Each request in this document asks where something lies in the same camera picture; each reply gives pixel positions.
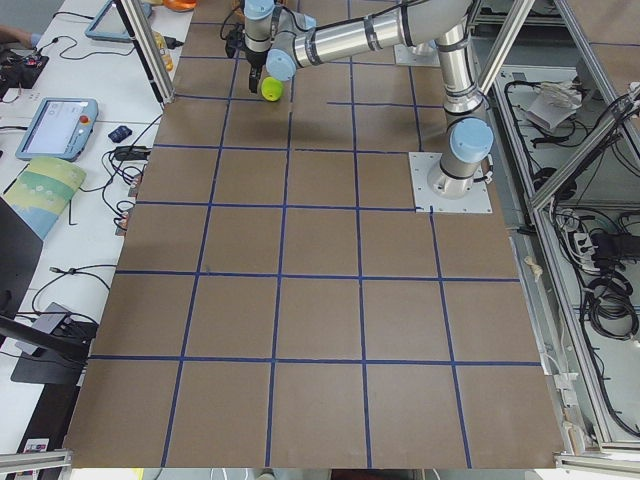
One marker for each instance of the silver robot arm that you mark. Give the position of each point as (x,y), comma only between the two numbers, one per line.
(281,42)

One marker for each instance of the black monitor stand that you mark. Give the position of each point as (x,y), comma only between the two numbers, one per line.
(55,347)

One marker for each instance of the orange bucket with lid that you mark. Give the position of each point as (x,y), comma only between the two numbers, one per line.
(180,5)

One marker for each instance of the aluminium frame post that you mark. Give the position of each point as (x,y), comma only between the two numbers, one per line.
(140,32)

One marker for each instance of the left teach pendant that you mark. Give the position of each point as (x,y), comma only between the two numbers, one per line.
(60,128)

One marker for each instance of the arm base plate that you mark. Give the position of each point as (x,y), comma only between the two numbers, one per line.
(435,192)
(423,55)

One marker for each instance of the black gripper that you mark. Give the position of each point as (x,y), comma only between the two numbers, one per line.
(255,59)

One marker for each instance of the right teach pendant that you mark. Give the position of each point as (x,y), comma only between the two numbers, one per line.
(107,25)

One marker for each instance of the teach pendant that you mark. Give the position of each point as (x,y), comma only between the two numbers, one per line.
(107,25)
(60,128)

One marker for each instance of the green apple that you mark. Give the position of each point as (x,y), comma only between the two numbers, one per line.
(272,89)

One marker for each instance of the rolled green patterned mat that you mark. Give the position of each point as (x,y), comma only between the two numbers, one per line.
(42,191)

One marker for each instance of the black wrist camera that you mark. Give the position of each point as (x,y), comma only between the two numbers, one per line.
(234,41)

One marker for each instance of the small dark blue pouch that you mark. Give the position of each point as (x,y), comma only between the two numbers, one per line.
(119,134)

